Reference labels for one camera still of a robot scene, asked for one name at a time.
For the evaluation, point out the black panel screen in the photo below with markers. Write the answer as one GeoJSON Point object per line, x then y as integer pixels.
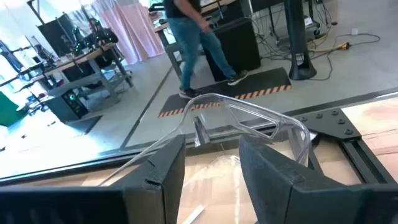
{"type": "Point", "coordinates": [53, 34]}

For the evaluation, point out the black robot arms green lights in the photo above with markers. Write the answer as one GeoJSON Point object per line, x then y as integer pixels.
{"type": "Point", "coordinates": [99, 35]}

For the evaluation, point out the clear plastic bin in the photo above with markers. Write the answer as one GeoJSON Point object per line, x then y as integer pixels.
{"type": "Point", "coordinates": [214, 183]}

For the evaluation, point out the black computer tower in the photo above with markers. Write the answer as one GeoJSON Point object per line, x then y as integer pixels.
{"type": "Point", "coordinates": [66, 105]}

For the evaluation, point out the person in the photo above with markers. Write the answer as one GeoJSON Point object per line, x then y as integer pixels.
{"type": "Point", "coordinates": [189, 40]}

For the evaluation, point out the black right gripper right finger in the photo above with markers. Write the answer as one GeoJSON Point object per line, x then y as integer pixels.
{"type": "Point", "coordinates": [286, 193]}

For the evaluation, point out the green object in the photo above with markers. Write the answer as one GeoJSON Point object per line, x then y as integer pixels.
{"type": "Point", "coordinates": [9, 112]}

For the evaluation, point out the small white box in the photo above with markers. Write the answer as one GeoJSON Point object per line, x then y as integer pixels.
{"type": "Point", "coordinates": [354, 31]}

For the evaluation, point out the wooden top workbench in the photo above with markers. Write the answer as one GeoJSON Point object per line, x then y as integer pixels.
{"type": "Point", "coordinates": [102, 77]}

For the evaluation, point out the black aluminium table frame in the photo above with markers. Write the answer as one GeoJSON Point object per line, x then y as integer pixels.
{"type": "Point", "coordinates": [329, 124]}

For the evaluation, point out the black hazard-striped floor mat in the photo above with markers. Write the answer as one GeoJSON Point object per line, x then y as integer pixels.
{"type": "Point", "coordinates": [258, 82]}

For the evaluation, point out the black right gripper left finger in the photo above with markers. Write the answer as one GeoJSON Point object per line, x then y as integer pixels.
{"type": "Point", "coordinates": [149, 193]}

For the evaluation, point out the black cabinet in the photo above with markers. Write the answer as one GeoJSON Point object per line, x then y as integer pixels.
{"type": "Point", "coordinates": [236, 46]}

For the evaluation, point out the pink curtain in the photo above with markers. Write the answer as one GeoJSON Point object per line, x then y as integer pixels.
{"type": "Point", "coordinates": [130, 28]}

